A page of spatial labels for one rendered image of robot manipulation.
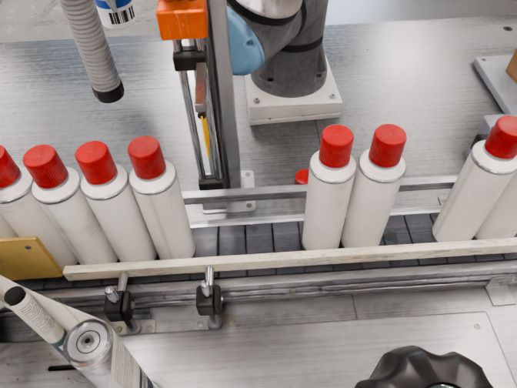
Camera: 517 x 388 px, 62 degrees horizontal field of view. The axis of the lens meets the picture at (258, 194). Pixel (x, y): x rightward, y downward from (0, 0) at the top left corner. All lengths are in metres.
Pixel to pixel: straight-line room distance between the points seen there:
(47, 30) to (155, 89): 2.18
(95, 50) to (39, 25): 2.67
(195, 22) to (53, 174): 0.21
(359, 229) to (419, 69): 0.55
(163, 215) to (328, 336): 0.24
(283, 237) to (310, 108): 0.31
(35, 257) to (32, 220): 0.06
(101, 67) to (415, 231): 0.46
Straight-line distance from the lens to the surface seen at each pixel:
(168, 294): 0.60
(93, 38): 0.49
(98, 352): 0.37
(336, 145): 0.44
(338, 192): 0.48
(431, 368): 0.24
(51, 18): 3.22
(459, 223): 0.60
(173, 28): 0.44
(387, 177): 0.48
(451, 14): 1.25
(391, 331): 0.57
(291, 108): 0.83
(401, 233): 0.64
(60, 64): 1.11
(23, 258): 0.60
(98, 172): 0.47
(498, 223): 0.63
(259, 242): 0.61
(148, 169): 0.46
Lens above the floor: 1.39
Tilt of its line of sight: 51 degrees down
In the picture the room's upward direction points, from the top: 2 degrees counter-clockwise
